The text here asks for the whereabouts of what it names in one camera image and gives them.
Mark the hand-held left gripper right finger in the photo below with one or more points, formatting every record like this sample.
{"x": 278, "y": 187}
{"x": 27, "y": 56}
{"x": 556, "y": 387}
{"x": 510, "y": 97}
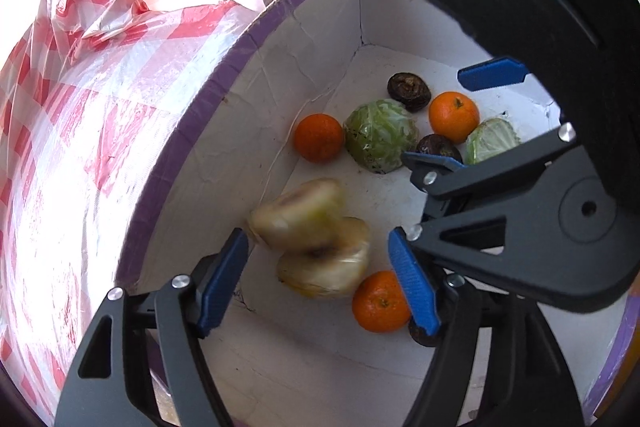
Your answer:
{"x": 412, "y": 277}

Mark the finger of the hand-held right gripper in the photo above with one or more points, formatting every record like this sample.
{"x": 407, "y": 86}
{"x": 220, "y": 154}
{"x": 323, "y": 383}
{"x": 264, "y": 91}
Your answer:
{"x": 492, "y": 74}
{"x": 450, "y": 167}

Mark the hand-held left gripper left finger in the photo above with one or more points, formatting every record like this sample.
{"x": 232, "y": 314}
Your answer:
{"x": 222, "y": 277}

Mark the dark wrinkled fruit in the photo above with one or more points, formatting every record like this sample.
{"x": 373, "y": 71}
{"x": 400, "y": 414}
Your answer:
{"x": 440, "y": 146}
{"x": 424, "y": 334}
{"x": 409, "y": 91}

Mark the orange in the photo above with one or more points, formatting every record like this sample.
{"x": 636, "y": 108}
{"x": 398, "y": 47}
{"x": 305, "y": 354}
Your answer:
{"x": 454, "y": 117}
{"x": 318, "y": 138}
{"x": 380, "y": 302}

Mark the plastic-wrapped green cabbage half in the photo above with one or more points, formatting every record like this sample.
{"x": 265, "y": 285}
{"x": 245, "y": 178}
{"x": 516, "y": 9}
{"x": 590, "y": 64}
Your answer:
{"x": 380, "y": 134}
{"x": 492, "y": 146}

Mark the pale onion half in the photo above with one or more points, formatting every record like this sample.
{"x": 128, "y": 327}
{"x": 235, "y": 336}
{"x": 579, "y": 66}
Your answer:
{"x": 325, "y": 269}

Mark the yellowish onion half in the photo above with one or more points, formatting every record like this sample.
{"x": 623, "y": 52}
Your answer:
{"x": 300, "y": 212}

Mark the purple cardboard box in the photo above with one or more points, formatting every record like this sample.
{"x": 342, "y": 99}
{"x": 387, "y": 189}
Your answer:
{"x": 280, "y": 107}

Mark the red white checkered plastic tablecloth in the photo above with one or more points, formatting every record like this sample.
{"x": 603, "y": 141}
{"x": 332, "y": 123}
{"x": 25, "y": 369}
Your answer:
{"x": 75, "y": 157}

